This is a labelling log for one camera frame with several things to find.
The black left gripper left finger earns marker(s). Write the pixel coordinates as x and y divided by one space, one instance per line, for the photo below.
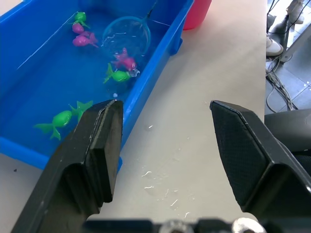
73 174

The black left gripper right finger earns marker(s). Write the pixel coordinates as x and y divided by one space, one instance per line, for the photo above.
250 157

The green toy fish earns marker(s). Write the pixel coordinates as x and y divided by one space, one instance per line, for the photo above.
82 107
119 76
80 17
61 119

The blue plastic tub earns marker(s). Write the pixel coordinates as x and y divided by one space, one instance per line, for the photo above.
48 80

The pink toy fish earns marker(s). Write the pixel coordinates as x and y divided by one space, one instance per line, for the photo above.
127 61
77 28
81 40

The pink plastic bucket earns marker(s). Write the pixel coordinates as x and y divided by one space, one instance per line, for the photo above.
195 13

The blue-rimmed fishing net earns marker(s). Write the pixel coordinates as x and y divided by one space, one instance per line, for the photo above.
146 30

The black rounded object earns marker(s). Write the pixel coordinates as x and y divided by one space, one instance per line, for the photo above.
289 128

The white shoe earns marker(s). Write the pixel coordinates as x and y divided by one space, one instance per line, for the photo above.
273 46

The grey metal stand base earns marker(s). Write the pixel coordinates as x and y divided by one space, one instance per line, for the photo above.
295 46

